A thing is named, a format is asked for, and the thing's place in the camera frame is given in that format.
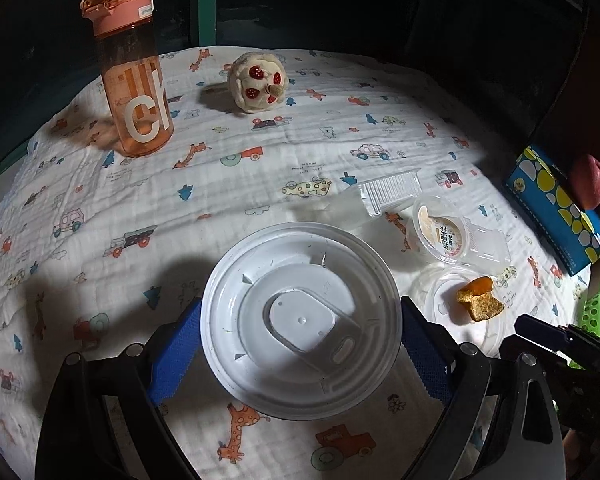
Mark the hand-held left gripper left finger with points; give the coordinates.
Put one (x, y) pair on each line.
(175, 355)

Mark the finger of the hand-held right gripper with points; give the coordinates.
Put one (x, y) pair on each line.
(545, 330)
(540, 350)

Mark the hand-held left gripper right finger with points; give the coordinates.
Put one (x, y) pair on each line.
(427, 362)

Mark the clear round plastic lid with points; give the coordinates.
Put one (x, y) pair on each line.
(440, 305)

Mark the orange peel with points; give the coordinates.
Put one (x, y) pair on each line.
(480, 302)

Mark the white round bowl lid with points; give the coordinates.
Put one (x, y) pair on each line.
(260, 280)

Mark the labelled pudding cup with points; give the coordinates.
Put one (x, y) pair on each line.
(440, 230)

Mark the clear ribbed plastic tray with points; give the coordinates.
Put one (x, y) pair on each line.
(390, 190)

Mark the blue spotted box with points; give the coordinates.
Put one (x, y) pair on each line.
(545, 195)

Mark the red apple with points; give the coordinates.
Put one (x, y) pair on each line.
(587, 180)

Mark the white printed blanket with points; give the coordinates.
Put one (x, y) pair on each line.
(230, 185)

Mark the orange water bottle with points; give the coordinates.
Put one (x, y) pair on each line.
(135, 85)

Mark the cream plush toy red spots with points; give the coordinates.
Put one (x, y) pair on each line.
(250, 90)

